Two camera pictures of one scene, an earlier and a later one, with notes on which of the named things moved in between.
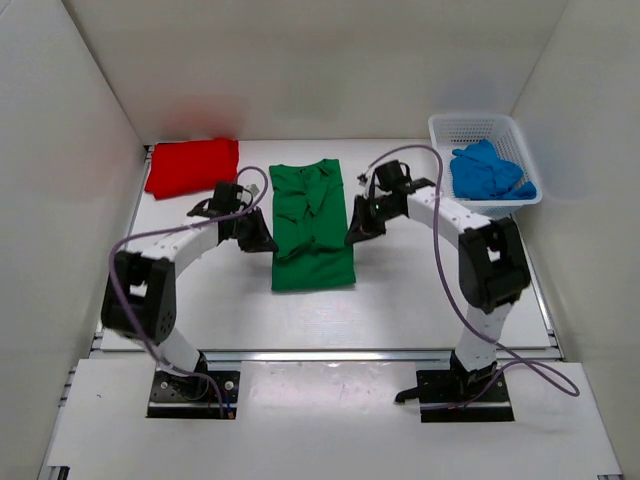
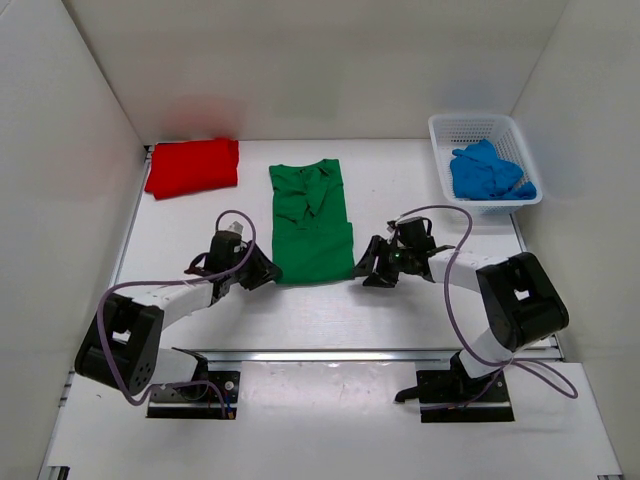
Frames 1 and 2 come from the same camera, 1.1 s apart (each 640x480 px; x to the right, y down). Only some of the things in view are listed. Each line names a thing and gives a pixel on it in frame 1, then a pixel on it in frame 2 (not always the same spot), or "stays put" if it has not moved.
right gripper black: [361, 226] to [380, 276]
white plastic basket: [485, 163] stays put
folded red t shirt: [179, 167] stays put
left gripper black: [262, 240] to [263, 269]
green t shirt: [309, 227] stays put
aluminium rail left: [96, 349] stays put
